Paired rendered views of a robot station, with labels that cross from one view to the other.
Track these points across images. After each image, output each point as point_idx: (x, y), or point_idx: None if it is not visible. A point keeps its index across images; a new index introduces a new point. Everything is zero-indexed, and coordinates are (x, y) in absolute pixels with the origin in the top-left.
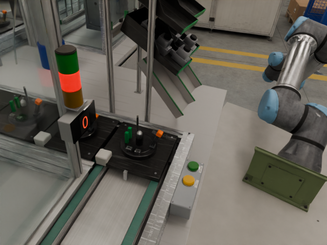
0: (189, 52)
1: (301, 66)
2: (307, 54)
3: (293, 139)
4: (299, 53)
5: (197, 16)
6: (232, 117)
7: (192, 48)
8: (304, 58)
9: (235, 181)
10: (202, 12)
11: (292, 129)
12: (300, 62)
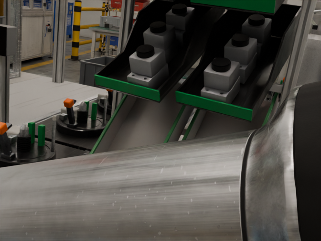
0: (137, 57)
1: (20, 187)
2: (130, 194)
3: None
4: (121, 150)
5: (218, 0)
6: None
7: (204, 89)
8: (83, 182)
9: None
10: (247, 0)
11: None
12: (48, 170)
